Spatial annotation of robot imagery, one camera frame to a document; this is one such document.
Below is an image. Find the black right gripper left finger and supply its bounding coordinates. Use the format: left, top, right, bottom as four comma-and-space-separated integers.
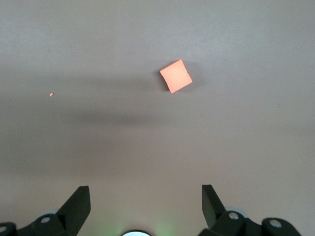
0, 186, 91, 236

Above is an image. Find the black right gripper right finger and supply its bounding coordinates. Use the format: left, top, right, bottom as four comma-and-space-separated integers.
198, 184, 302, 236

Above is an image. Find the orange foam block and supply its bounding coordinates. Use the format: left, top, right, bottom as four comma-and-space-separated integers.
159, 59, 193, 94

